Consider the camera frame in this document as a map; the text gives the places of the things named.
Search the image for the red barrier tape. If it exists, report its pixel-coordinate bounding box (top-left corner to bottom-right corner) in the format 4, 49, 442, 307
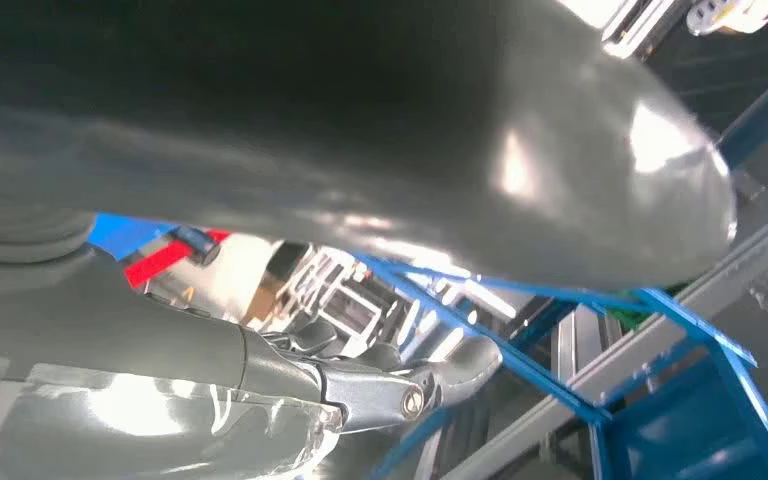
124, 228, 233, 291

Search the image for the blue metal shelf rack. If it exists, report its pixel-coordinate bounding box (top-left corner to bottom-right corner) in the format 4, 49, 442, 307
350, 52, 768, 480

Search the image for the grey metal beam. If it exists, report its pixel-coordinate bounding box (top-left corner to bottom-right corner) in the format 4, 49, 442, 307
443, 197, 768, 480

